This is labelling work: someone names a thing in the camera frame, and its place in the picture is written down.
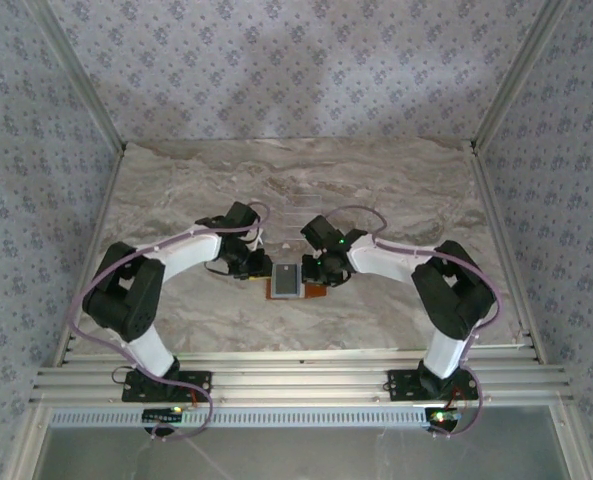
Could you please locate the grey metal sheet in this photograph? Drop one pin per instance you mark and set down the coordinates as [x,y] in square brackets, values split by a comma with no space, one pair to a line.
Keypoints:
[301,455]

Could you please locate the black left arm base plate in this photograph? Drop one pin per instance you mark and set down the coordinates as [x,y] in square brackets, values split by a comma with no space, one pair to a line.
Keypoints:
[136,392]

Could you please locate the aluminium table edge rail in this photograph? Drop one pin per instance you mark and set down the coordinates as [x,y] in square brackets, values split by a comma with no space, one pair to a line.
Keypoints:
[276,356]

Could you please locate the aluminium table side rail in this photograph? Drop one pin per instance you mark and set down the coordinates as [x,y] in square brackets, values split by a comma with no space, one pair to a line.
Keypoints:
[495,210]
[92,220]

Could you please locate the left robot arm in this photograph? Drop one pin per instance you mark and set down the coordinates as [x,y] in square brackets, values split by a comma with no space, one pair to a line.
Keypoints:
[186,257]

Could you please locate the aluminium frame leg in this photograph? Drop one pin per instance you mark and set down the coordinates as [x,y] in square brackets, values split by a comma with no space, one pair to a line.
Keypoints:
[571,445]
[28,445]

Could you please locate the black controller board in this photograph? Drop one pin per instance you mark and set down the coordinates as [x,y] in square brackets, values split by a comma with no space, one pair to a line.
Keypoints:
[158,415]
[441,417]

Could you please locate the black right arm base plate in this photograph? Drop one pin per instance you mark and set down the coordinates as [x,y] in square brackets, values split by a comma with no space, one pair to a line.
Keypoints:
[401,390]

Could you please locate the brown leather card holder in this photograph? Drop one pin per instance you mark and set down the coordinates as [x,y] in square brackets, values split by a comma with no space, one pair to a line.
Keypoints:
[321,291]

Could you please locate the aluminium corner post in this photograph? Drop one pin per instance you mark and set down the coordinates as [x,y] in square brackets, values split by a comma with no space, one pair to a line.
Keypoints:
[84,82]
[518,75]

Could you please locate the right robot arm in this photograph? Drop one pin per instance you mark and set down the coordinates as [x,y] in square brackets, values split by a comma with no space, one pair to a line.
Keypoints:
[386,262]

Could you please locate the clear acrylic card stand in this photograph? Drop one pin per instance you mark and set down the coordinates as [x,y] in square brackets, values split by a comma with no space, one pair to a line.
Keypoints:
[301,210]

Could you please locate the wide aluminium base rail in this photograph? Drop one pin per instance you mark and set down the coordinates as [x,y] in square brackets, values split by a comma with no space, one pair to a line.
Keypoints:
[296,385]

